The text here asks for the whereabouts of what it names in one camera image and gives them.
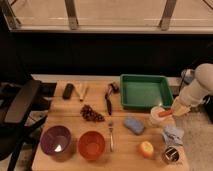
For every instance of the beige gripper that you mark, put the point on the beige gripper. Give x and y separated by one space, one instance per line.
178 108

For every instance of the orange red pepper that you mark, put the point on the orange red pepper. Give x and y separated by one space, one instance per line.
165 113

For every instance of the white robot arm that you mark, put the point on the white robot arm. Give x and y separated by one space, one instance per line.
193 94

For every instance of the white paper cup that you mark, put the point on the white paper cup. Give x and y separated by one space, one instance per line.
154 118

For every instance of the crumpled blue cloth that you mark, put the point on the crumpled blue cloth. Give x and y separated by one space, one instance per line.
173 135

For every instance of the green plastic tray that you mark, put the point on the green plastic tray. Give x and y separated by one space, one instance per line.
141 92

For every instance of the metal tin can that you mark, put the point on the metal tin can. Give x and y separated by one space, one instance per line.
170 155

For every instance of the blue sponge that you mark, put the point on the blue sponge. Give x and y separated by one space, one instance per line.
136 126

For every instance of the yellow red apple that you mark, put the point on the yellow red apple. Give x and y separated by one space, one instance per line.
146 149

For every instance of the metal fork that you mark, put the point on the metal fork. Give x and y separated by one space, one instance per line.
110 125

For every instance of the dark grape bunch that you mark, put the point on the dark grape bunch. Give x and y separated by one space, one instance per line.
90 115

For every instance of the orange bowl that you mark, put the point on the orange bowl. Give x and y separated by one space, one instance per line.
91 145

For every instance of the black rectangular block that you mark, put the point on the black rectangular block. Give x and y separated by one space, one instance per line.
68 91

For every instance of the purple bowl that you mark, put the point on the purple bowl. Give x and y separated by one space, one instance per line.
55 140

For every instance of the grey round base plate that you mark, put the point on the grey round base plate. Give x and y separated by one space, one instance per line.
187 75

